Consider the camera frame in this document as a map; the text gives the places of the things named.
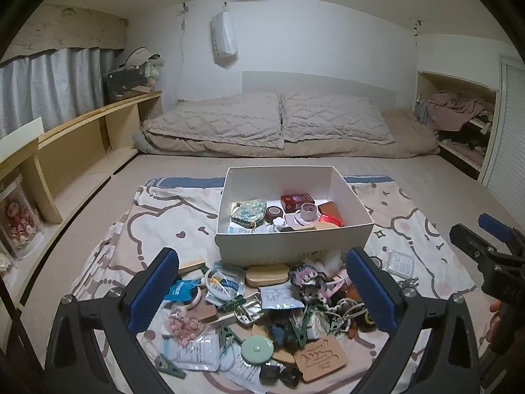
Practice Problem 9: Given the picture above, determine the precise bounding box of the person's right hand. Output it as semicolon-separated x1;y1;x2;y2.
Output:
486;299;507;344

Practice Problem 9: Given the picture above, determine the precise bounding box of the cream plastic tray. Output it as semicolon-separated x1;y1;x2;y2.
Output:
230;293;265;326

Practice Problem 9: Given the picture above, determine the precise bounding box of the red plastic item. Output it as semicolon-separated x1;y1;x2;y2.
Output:
318;212;344;228

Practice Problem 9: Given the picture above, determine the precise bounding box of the dark brown wooden block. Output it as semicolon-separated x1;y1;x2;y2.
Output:
191;301;221;323

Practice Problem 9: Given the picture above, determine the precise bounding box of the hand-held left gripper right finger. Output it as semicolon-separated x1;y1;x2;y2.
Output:
346;247;484;394

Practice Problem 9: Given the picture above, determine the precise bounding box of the beige printed valance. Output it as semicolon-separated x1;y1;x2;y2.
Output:
0;3;129;65

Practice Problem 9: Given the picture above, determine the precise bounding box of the grey quilted duvet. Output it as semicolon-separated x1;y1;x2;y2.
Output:
279;92;397;145

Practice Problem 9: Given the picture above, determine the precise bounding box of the crumpled clear plastic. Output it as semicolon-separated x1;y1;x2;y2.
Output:
307;252;344;274

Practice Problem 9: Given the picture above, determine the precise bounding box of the pink and blue crochet piece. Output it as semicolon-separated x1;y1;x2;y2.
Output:
289;265;329;293

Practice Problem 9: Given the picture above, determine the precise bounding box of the blue and white packet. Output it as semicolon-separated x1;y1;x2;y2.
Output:
205;269;247;303

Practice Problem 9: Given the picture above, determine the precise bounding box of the clear packet with blue edge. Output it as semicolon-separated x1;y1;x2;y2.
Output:
162;332;222;372

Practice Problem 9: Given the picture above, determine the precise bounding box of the patterned drawstring pouch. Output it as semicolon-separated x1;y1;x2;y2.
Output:
230;199;267;228

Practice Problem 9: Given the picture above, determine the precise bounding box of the grey curtain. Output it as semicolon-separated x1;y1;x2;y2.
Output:
0;47;126;141

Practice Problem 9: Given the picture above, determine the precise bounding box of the large green clothespin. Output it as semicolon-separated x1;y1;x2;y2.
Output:
287;308;309;348

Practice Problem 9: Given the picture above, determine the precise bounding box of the white charger block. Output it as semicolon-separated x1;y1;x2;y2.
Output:
307;312;329;336

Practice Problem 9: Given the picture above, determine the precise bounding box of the slim green clothespin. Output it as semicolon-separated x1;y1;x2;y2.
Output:
217;295;247;313

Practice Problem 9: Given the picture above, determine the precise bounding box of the plush toy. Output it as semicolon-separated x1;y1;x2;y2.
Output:
143;57;165;87

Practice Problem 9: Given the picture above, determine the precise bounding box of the dark blue packet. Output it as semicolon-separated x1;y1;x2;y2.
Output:
166;279;203;305

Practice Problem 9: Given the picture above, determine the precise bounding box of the small dark green clip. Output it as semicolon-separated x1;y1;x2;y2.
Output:
219;324;243;348
158;355;186;380

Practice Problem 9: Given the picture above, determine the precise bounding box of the white plastic ring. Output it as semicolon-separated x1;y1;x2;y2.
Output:
180;287;204;311

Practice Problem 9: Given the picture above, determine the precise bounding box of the mint green round tape measure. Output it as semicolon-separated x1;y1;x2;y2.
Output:
241;335;274;365

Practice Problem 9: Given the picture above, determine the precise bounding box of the black square rubber cap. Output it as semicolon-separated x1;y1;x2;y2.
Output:
281;365;303;389
260;363;280;385

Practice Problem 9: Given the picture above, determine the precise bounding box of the glass jar with doll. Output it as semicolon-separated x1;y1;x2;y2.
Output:
0;174;46;262

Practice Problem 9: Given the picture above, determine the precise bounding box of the printed blanket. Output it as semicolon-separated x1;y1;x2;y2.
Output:
72;176;476;394

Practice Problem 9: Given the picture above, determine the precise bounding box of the brown and blue crochet piece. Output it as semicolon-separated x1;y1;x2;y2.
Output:
266;322;297;348

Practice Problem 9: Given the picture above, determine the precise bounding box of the wooden shelf unit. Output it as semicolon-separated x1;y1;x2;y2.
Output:
0;90;163;308

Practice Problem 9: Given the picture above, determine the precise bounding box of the beige fleece bedding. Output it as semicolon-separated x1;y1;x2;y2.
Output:
133;109;441;159

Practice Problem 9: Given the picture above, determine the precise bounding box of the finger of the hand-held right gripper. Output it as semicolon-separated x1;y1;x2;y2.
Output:
450;224;500;264
479;212;525;252

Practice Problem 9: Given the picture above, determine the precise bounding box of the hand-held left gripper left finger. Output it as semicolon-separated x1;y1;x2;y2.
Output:
43;247;181;394

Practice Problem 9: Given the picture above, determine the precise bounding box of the white louvered door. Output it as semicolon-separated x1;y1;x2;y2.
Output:
480;53;525;230

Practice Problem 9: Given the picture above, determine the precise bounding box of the black round tin gold print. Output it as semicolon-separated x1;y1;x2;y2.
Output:
357;310;378;332

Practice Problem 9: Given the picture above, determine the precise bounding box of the white hat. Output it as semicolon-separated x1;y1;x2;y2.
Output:
121;47;161;69

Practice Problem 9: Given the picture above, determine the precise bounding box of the white printed plastic packet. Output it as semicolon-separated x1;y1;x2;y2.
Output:
219;355;267;387

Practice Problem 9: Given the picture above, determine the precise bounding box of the bag of pink beads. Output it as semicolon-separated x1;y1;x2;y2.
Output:
168;308;206;344

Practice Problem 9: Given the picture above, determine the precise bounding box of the carved wooden plaque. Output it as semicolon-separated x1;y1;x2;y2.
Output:
293;335;348;382

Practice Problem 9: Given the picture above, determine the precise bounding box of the oval wooden box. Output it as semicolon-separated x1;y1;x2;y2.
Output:
245;265;290;288

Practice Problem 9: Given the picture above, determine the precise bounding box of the pile of clothes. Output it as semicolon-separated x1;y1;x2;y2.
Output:
418;90;495;132

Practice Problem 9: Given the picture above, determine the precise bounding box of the clear glass bottle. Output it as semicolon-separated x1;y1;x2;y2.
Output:
383;250;413;278

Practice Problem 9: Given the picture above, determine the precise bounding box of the red small box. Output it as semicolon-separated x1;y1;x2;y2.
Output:
281;194;316;213

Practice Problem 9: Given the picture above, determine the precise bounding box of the black bag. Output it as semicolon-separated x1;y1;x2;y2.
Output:
102;68;149;103

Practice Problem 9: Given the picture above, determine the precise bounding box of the closet alcove shelf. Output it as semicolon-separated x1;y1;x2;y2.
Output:
414;70;499;182

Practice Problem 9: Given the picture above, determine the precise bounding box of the light wooden block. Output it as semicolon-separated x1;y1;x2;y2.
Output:
271;349;297;365

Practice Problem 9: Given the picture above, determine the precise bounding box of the white headboard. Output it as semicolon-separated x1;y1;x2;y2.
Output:
242;71;398;112

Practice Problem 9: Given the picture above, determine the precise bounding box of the white cardboard storage box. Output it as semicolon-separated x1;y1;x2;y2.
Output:
214;165;375;269

